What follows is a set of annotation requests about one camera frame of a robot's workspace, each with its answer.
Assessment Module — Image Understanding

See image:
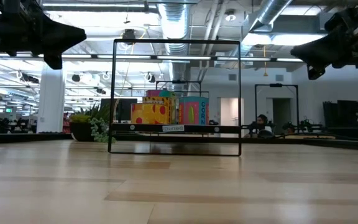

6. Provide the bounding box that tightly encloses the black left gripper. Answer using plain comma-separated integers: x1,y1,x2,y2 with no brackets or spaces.
0,12,87,57

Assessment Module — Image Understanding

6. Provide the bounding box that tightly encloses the small yellow red box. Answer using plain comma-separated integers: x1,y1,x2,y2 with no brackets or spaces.
131,103,171,126

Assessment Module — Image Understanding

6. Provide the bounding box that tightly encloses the yellow ceiling pendant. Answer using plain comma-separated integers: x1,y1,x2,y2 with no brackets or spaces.
262,45,269,77

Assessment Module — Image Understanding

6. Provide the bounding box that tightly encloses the white pillar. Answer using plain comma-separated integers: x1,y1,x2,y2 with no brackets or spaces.
37,63,67,134

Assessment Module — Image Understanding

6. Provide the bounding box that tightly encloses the black equipment rack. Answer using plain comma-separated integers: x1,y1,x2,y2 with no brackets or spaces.
323,100,358,128

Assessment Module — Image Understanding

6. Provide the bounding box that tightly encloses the person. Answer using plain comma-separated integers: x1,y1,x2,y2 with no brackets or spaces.
246,114,275,139

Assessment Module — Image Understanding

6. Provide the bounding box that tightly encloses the black screen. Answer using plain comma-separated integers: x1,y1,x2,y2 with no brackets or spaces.
100,98,139,123

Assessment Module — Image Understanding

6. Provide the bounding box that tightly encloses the black planter with green plants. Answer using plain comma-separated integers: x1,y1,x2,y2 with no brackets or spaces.
69,104,117,144

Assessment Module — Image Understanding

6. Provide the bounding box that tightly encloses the spicy black beans can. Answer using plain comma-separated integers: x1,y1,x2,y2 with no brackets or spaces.
142,95,178,125

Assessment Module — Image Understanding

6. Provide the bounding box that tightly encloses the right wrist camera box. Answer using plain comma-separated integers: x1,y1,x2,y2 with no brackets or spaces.
307,63,326,81

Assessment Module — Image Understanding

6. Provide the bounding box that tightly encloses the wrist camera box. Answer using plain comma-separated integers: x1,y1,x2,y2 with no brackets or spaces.
307,63,326,81
43,53,64,70

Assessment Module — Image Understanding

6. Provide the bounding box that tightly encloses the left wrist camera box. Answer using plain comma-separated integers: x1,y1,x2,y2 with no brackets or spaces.
43,53,64,70

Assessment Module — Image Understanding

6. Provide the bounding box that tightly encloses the black background frame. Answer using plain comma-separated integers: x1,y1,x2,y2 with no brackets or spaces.
254,83,300,131
155,80,203,98

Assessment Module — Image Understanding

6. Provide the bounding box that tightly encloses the silver spiral ventilation duct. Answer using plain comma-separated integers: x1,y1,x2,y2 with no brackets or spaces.
158,0,194,83
247,0,293,32

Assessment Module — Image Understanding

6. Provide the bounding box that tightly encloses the black aluminium table frame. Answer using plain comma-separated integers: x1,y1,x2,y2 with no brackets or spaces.
0,132,358,152

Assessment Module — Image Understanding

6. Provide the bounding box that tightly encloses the wooden shelf with black frame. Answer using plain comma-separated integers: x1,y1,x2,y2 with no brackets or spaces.
108,39,242,157

